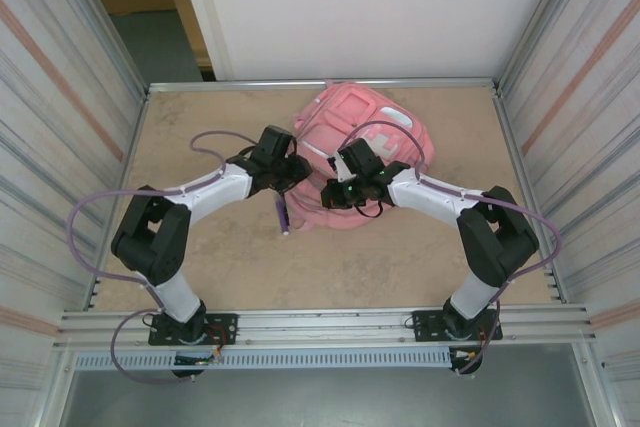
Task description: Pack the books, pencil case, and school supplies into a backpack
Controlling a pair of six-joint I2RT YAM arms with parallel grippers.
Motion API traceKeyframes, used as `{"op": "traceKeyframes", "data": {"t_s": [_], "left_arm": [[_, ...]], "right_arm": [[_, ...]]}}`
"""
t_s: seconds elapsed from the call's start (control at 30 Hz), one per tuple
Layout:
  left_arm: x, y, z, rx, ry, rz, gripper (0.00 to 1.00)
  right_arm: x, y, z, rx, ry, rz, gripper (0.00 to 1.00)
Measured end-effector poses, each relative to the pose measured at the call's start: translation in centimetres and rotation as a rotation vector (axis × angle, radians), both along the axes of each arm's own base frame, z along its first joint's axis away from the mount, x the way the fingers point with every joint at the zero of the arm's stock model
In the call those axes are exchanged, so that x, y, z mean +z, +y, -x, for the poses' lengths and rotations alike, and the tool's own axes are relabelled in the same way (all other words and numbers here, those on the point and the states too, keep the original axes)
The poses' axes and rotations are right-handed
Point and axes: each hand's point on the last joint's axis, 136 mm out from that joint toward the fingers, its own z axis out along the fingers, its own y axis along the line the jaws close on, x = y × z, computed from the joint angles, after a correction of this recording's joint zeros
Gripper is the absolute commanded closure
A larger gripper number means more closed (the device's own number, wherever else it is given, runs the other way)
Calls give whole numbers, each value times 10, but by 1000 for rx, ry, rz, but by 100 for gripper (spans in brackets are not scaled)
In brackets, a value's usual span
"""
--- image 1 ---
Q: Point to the pink backpack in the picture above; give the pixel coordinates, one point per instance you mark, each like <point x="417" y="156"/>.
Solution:
<point x="350" y="107"/>

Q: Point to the long aluminium mounting rail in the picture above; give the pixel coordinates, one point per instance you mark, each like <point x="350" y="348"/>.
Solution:
<point x="325" y="327"/>

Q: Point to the aluminium table edge rail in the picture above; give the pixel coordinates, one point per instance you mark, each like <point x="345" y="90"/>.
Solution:
<point x="225" y="85"/>

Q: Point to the purple marker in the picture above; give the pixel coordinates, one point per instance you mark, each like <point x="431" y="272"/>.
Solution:
<point x="283" y="219"/>

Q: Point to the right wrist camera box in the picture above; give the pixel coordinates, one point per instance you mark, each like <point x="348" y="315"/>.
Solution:
<point x="342" y="169"/>

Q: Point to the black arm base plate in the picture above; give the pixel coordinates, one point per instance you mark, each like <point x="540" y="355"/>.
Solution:
<point x="225" y="327"/>
<point x="425" y="322"/>

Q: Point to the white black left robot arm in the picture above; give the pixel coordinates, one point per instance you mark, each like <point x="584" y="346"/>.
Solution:
<point x="150" y="242"/>

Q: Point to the small circuit board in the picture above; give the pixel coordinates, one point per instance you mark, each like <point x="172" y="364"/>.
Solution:
<point x="195" y="360"/>

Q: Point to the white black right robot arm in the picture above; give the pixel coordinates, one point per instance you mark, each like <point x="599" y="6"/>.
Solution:
<point x="500" y="237"/>

